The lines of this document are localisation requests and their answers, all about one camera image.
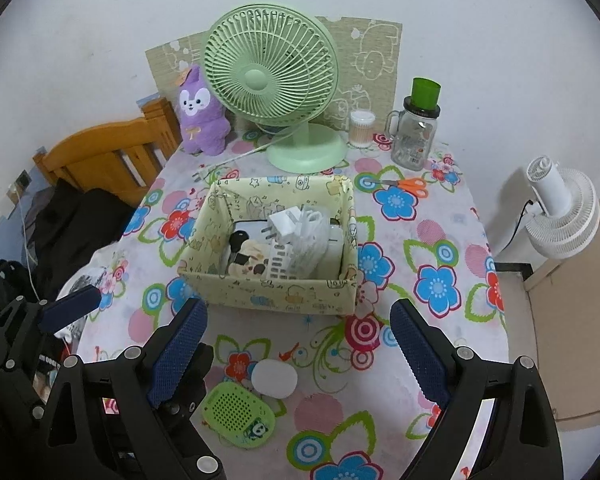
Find white remote control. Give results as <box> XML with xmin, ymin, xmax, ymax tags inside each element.
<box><xmin>262</xmin><ymin>242</ymin><xmax>303</xmax><ymax>279</ymax></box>

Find black clothing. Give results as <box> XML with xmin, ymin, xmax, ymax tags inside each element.
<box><xmin>0</xmin><ymin>187</ymin><xmax>131</xmax><ymax>306</ymax></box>

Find green plastic cup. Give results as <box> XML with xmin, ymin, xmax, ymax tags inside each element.
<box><xmin>411</xmin><ymin>77</ymin><xmax>443</xmax><ymax>109</ymax></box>

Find glass mug jar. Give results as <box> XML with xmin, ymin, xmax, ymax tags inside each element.
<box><xmin>384</xmin><ymin>95</ymin><xmax>441</xmax><ymax>168</ymax></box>

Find printed white plastic bag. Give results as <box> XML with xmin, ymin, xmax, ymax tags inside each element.
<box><xmin>57</xmin><ymin>265</ymin><xmax>111</xmax><ymax>346</ymax></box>

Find white charger plug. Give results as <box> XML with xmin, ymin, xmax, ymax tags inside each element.
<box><xmin>267</xmin><ymin>208</ymin><xmax>303</xmax><ymax>248</ymax></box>

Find purple plush toy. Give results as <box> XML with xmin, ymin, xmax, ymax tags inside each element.
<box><xmin>176</xmin><ymin>65</ymin><xmax>231</xmax><ymax>156</ymax></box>

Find black fan power cable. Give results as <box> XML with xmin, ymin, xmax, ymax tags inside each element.
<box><xmin>500</xmin><ymin>200</ymin><xmax>536</xmax><ymax>253</ymax></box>

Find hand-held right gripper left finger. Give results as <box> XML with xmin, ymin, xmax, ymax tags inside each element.
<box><xmin>45</xmin><ymin>298</ymin><xmax>209</xmax><ymax>480</ymax></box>

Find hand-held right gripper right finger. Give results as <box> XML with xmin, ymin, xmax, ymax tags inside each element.
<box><xmin>390</xmin><ymin>298</ymin><xmax>563</xmax><ymax>480</ymax></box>

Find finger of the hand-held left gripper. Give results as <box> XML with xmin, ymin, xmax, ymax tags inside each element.
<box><xmin>155</xmin><ymin>344</ymin><xmax>222</xmax><ymax>480</ymax></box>
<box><xmin>0</xmin><ymin>284</ymin><xmax>102</xmax><ymax>376</ymax></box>

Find round printed coaster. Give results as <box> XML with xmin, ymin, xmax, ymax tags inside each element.
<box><xmin>227</xmin><ymin>240</ymin><xmax>268</xmax><ymax>277</ymax></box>

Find bagged white cable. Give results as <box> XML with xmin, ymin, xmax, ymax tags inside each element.
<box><xmin>292</xmin><ymin>205</ymin><xmax>331</xmax><ymax>276</ymax></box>

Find white wall fan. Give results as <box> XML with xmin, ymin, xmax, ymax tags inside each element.
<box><xmin>522</xmin><ymin>156</ymin><xmax>600</xmax><ymax>259</ymax></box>

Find green perforated case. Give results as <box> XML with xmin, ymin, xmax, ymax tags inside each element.
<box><xmin>201</xmin><ymin>382</ymin><xmax>277</xmax><ymax>447</ymax></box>

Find yellow fabric storage box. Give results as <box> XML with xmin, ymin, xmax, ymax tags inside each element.
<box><xmin>177</xmin><ymin>175</ymin><xmax>359</xmax><ymax>317</ymax></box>

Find white power adapter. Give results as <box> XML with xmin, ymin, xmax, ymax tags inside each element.
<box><xmin>327</xmin><ymin>222</ymin><xmax>345</xmax><ymax>261</ymax></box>

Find white charging cable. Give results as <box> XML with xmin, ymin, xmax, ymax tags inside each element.
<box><xmin>9</xmin><ymin>185</ymin><xmax>48</xmax><ymax>306</ymax></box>

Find orange handled scissors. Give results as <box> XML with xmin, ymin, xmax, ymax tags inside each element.
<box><xmin>377</xmin><ymin>177</ymin><xmax>428</xmax><ymax>196</ymax></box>

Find green desk fan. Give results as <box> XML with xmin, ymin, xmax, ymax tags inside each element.
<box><xmin>202</xmin><ymin>4</ymin><xmax>348</xmax><ymax>173</ymax></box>

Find white fan power cable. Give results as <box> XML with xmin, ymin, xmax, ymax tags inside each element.
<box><xmin>192</xmin><ymin>137</ymin><xmax>281</xmax><ymax>183</ymax></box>

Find beige printed placemat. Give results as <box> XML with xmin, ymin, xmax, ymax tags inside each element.
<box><xmin>146</xmin><ymin>16</ymin><xmax>403</xmax><ymax>133</ymax></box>

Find cotton swab container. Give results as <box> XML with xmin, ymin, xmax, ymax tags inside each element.
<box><xmin>349</xmin><ymin>109</ymin><xmax>377</xmax><ymax>149</ymax></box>

